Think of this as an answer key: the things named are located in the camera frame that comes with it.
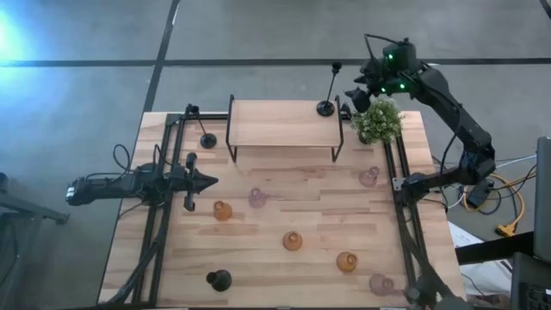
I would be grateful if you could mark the white paper sheet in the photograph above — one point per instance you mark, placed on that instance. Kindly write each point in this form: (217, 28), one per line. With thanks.
(490, 275)

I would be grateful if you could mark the black metal stand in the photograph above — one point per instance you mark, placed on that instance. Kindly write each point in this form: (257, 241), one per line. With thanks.
(26, 206)

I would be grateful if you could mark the pink glass candle holder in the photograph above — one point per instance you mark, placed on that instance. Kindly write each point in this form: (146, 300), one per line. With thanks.
(257, 198)
(381, 284)
(369, 177)

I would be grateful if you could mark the black desk edge bar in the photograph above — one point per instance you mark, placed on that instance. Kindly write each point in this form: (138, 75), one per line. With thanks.
(495, 249)

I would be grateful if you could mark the grey cabinet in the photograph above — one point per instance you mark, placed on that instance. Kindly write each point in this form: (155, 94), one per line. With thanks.
(543, 198)

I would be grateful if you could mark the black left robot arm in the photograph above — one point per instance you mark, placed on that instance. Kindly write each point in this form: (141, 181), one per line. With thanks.
(107, 185)

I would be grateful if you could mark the short black metal candlestick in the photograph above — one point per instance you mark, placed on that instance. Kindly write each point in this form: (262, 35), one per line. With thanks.
(221, 280)

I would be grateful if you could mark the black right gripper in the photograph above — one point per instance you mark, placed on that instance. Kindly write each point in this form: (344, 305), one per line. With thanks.
(359, 100)

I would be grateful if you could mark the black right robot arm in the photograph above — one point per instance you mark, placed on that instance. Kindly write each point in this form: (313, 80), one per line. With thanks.
(452, 112)

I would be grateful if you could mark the tall black metal candlestick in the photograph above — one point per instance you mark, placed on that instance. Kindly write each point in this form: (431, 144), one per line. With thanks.
(208, 140)
(326, 108)

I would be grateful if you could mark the black power adapter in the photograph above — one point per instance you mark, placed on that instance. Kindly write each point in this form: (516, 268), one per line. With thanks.
(480, 194)

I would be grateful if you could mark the black aluminium rig frame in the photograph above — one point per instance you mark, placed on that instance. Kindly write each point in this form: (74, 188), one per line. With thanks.
(175, 133)

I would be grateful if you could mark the artificial green plant black pot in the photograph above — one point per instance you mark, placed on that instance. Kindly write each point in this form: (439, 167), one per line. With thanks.
(379, 120)

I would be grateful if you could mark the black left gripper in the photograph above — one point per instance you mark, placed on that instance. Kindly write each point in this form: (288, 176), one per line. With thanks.
(189, 183)

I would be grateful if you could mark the amber glass candle holder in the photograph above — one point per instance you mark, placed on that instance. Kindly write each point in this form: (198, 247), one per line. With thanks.
(347, 262)
(222, 211)
(292, 241)

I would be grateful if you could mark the black equipment box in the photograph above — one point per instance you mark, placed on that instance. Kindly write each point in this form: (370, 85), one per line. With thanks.
(529, 280)

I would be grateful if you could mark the wooden shelf riser black frame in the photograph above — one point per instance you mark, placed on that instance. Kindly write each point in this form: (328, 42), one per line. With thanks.
(284, 125)

